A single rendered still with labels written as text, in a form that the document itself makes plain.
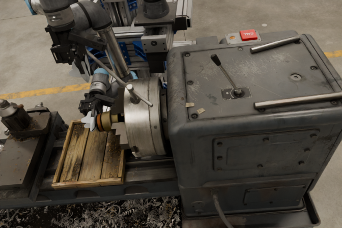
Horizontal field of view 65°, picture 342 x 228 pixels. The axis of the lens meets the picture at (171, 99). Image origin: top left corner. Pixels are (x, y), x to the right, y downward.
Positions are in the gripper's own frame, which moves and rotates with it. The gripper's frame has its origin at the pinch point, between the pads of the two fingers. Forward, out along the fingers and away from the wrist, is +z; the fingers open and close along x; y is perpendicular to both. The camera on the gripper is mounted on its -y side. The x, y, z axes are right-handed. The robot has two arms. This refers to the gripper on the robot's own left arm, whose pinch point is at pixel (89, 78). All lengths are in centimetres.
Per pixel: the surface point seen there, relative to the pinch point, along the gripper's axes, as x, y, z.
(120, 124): -0.6, -5.4, 22.9
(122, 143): 8.1, -7.2, 24.4
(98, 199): 4, 14, 64
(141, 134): 9.6, -15.4, 19.3
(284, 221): 11, -72, 82
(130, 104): 3.1, -12.3, 10.7
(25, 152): -3, 41, 36
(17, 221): 2, 63, 80
